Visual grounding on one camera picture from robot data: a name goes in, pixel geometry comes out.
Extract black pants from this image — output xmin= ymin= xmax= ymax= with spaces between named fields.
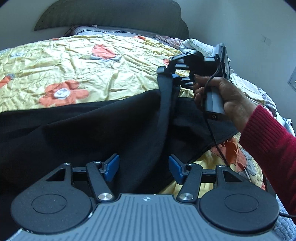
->
xmin=1 ymin=77 xmax=237 ymax=240

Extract red sweater right forearm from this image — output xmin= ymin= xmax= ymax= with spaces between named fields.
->
xmin=240 ymin=106 xmax=295 ymax=215

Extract person's right hand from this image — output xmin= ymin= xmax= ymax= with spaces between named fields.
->
xmin=193 ymin=74 xmax=259 ymax=134

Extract grey padded headboard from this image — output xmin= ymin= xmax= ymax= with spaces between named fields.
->
xmin=34 ymin=0 xmax=189 ymax=39

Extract grey quilted mattress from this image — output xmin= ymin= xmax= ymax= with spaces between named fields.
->
xmin=63 ymin=25 xmax=183 ymax=41

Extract yellow floral bedspread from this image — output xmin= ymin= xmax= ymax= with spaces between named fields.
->
xmin=1 ymin=35 xmax=264 ymax=194

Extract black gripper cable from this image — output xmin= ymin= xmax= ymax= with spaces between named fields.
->
xmin=201 ymin=59 xmax=296 ymax=218

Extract white wall socket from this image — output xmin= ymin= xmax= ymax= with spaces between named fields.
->
xmin=288 ymin=69 xmax=296 ymax=91

